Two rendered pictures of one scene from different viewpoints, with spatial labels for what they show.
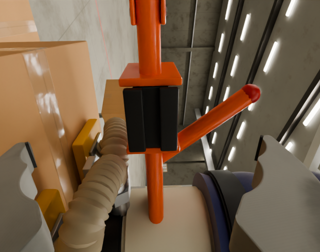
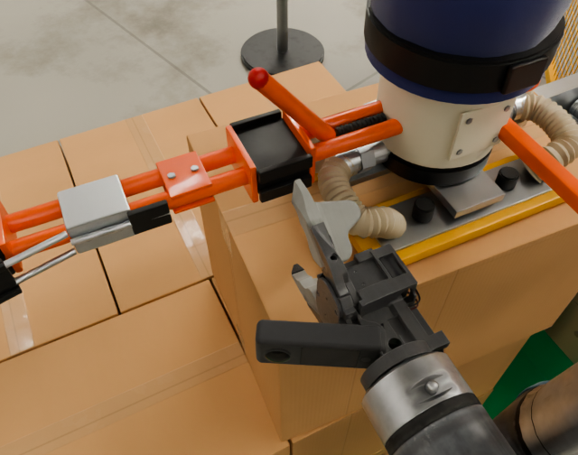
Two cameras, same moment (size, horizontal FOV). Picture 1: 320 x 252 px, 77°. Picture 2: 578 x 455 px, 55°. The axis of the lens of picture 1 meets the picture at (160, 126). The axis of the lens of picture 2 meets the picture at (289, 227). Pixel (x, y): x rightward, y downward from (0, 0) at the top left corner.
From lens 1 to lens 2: 0.54 m
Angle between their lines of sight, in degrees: 52
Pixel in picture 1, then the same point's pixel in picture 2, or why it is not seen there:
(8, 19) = (143, 161)
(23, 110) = (275, 237)
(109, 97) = not seen: outside the picture
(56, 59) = (227, 196)
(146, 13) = (207, 195)
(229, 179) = (370, 33)
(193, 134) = (301, 119)
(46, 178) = not seen: hidden behind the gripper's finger
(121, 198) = (368, 159)
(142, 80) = (253, 190)
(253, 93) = (259, 85)
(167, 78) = (251, 177)
